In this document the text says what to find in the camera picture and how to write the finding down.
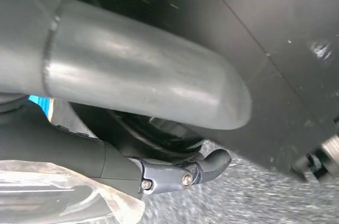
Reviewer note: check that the blue metal shelf rack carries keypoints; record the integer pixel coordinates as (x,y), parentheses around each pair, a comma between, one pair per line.
(39,105)

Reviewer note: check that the dark robot body panel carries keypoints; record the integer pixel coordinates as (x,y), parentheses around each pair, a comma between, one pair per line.
(278,75)

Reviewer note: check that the clear plastic sheet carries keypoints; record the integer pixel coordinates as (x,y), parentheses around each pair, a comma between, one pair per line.
(53,198)

